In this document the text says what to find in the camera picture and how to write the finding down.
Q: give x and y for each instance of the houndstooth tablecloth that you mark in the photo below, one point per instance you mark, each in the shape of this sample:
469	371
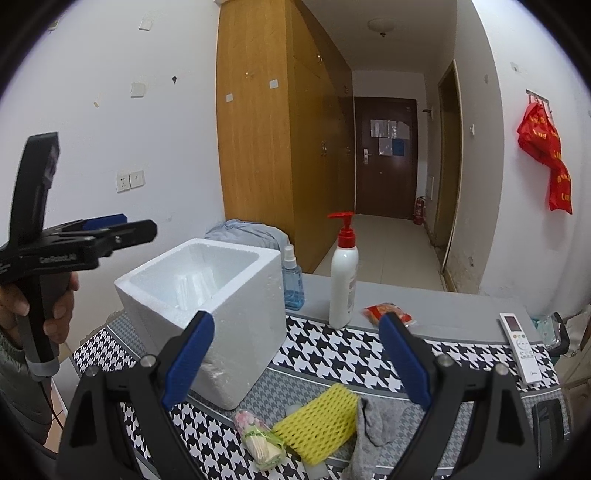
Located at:
323	355

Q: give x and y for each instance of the blue-grey cloth bundle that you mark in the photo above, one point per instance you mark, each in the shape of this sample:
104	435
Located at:
258	233

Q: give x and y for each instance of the person's left forearm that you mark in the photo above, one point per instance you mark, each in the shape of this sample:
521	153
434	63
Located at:
18	392

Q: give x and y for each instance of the red fire extinguisher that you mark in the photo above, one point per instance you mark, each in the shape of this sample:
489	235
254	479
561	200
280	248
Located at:
419	212

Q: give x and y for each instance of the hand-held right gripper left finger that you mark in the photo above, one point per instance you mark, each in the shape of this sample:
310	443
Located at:
189	364

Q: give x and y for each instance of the white wall switch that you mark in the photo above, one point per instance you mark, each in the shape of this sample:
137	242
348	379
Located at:
138	89
137	179

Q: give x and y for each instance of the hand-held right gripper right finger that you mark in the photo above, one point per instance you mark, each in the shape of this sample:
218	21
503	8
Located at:
406	360

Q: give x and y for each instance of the white wall plate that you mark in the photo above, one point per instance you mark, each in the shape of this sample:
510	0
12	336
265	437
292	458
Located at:
147	21

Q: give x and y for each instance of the grey sock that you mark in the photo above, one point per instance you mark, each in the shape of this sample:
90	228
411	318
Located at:
369	420

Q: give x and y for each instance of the white foam box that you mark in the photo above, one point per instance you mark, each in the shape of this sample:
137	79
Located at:
244	332

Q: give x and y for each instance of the yellow foam net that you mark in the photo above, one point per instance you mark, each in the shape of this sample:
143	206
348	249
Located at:
318	424

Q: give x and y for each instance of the wooden side door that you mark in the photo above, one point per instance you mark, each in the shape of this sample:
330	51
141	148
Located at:
450	184

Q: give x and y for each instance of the grey paper notice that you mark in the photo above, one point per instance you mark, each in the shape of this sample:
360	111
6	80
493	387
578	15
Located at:
390	128

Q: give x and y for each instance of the red plastic bag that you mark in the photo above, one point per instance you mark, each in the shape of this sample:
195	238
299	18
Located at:
538	138

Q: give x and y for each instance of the white red-pump lotion bottle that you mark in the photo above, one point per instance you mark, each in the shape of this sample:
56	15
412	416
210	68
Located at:
344	281

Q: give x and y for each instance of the person's left hand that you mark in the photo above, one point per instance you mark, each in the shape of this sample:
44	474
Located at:
62	318

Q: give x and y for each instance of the teal plastic packet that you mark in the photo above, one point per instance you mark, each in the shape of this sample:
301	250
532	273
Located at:
545	330

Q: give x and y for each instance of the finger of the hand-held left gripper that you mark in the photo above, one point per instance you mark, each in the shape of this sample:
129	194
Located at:
108	221
134	232

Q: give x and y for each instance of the metal wall hook rack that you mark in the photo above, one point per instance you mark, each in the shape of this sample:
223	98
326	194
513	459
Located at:
538	95

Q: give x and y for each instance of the dark brown door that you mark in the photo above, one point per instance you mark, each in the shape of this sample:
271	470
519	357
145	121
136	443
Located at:
385	184

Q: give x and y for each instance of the white wall socket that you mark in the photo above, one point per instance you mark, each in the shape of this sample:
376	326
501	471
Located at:
123	182

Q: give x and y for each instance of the red snack packet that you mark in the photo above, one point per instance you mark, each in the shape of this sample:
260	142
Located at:
374	311

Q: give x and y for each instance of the wooden wardrobe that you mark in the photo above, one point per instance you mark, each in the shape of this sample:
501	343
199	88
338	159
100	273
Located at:
258	138

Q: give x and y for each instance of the green toothpick packet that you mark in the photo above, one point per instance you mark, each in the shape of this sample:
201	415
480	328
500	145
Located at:
261	441

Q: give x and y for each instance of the round ceiling light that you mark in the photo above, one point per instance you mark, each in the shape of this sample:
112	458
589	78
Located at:
382	25

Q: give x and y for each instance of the white remote control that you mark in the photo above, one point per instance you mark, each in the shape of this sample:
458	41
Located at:
524	346

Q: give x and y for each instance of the blue paper notice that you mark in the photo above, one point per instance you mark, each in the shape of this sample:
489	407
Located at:
397	147

